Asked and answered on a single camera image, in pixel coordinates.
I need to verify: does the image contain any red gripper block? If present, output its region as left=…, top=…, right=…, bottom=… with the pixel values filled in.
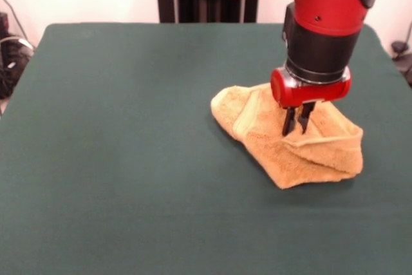
left=270, top=67, right=353, bottom=137

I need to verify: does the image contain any orange terry towel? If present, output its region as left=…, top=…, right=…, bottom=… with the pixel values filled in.
left=211, top=82, right=365, bottom=190

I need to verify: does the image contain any black floor device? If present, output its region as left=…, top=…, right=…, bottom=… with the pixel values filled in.
left=390, top=40, right=412, bottom=88

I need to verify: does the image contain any dark green table cloth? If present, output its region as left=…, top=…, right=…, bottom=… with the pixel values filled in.
left=0, top=22, right=412, bottom=275

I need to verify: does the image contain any black cable bundle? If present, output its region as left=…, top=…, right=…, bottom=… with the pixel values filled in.
left=0, top=33, right=35, bottom=99

